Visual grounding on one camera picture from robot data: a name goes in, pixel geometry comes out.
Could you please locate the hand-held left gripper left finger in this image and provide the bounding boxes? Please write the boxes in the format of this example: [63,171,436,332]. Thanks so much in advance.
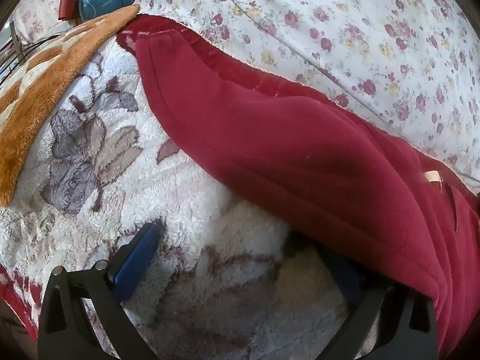
[37,222,162,360]

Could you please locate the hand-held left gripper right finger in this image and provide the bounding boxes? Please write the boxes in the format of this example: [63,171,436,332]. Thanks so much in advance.
[326,249,439,360]

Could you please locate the dark red fleece garment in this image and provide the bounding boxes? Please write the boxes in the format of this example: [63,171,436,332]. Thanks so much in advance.
[135,32,480,360]

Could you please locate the white floral fleece blanket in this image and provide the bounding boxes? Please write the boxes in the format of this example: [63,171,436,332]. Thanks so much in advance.
[0,13,480,360]

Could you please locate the orange patterned fleece blanket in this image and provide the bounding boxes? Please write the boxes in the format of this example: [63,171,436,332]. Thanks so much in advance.
[0,4,141,207]

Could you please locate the pale floral bedsheet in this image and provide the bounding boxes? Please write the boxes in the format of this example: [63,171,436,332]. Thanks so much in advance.
[15,0,76,46]

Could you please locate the rose print white quilt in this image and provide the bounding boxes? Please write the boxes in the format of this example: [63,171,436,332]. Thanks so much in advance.
[133,0,480,192]

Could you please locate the black cables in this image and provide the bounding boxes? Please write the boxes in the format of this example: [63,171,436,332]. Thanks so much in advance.
[0,32,72,79]

